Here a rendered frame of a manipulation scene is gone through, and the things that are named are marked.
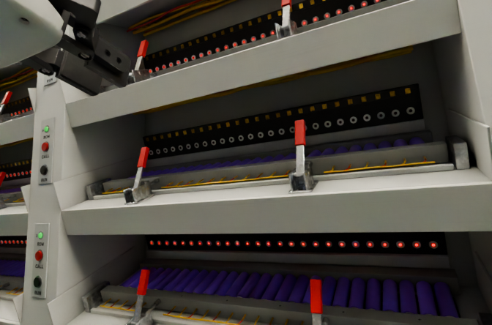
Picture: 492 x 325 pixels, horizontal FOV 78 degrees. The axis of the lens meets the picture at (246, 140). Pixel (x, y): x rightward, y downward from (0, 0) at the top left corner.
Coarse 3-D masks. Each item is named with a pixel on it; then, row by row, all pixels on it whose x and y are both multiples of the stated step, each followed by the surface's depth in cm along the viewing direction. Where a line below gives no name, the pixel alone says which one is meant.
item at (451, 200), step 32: (384, 128) 47; (416, 128) 45; (480, 128) 28; (128, 160) 67; (160, 160) 66; (192, 160) 63; (480, 160) 30; (64, 192) 54; (96, 192) 57; (192, 192) 46; (224, 192) 42; (256, 192) 39; (320, 192) 34; (352, 192) 32; (384, 192) 31; (416, 192) 29; (448, 192) 28; (480, 192) 27; (64, 224) 53; (96, 224) 49; (128, 224) 46; (160, 224) 44; (192, 224) 41; (224, 224) 39; (256, 224) 37; (288, 224) 35; (320, 224) 34; (352, 224) 32; (384, 224) 31; (416, 224) 30; (448, 224) 29; (480, 224) 28
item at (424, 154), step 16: (416, 144) 37; (432, 144) 35; (288, 160) 43; (320, 160) 40; (336, 160) 39; (352, 160) 39; (368, 160) 38; (384, 160) 37; (400, 160) 36; (416, 160) 36; (432, 160) 35; (448, 160) 34; (144, 176) 55; (160, 176) 52; (176, 176) 51; (192, 176) 49; (208, 176) 48; (224, 176) 47; (240, 176) 46; (256, 176) 45; (272, 176) 42; (112, 192) 55
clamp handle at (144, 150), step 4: (144, 148) 50; (148, 148) 51; (144, 152) 50; (148, 152) 51; (140, 156) 50; (144, 156) 50; (140, 160) 50; (144, 160) 50; (140, 164) 49; (144, 164) 49; (140, 168) 49; (140, 172) 49; (136, 176) 49; (140, 176) 48; (136, 180) 48; (140, 180) 48; (136, 184) 48
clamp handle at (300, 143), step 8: (304, 120) 39; (296, 128) 39; (304, 128) 38; (296, 136) 38; (304, 136) 38; (296, 144) 38; (304, 144) 38; (296, 152) 38; (304, 152) 37; (296, 160) 37; (304, 160) 37; (296, 168) 37; (304, 168) 36
